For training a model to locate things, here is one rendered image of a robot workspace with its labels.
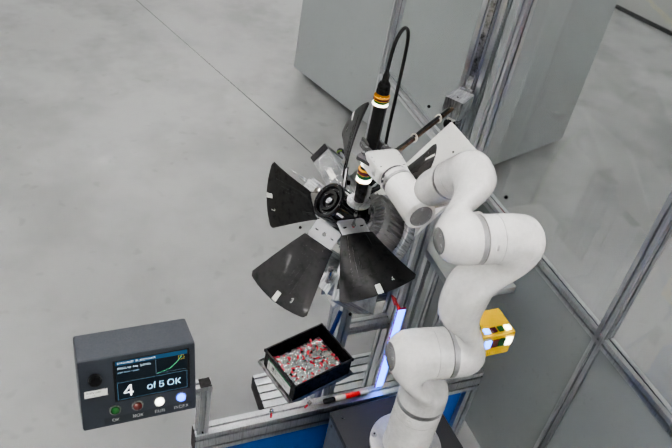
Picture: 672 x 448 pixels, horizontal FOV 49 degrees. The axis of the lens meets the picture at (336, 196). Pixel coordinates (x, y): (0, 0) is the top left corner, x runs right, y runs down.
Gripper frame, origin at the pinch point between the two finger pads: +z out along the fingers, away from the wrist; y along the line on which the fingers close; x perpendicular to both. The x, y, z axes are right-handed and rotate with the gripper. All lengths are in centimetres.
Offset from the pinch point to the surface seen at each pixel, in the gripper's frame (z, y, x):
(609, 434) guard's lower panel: -63, 70, -73
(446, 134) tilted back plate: 23.2, 40.8, -15.7
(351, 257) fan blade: -11.7, -5.1, -31.2
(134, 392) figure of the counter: -42, -71, -33
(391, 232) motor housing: -0.4, 13.8, -34.4
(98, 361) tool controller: -40, -79, -23
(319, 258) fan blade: 1.2, -8.5, -43.0
